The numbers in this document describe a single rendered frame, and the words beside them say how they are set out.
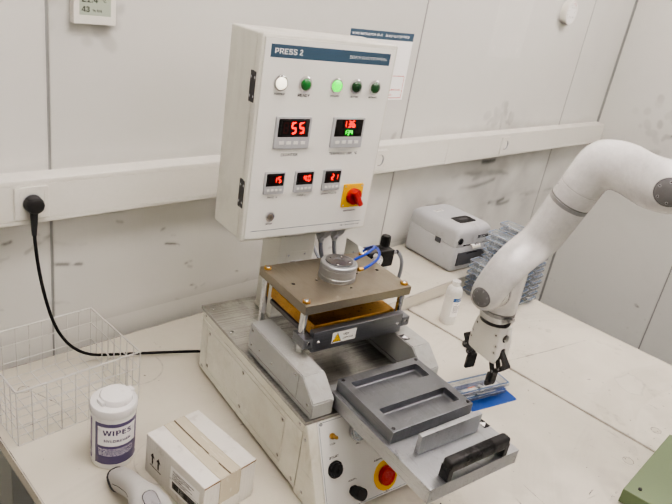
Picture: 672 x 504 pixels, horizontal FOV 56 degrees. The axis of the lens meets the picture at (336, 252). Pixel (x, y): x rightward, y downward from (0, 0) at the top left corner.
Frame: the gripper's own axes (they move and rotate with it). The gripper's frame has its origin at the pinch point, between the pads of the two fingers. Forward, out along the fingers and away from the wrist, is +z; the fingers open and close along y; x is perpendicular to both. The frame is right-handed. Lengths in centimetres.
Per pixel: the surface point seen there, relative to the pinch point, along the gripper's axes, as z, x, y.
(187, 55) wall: -63, 62, 58
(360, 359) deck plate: -10.0, 37.8, 1.0
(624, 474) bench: 7.9, -15.9, -35.4
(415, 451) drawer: -14, 48, -31
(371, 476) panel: 3.2, 44.8, -18.9
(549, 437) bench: 7.9, -8.1, -19.4
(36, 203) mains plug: -34, 97, 40
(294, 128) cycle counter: -56, 52, 19
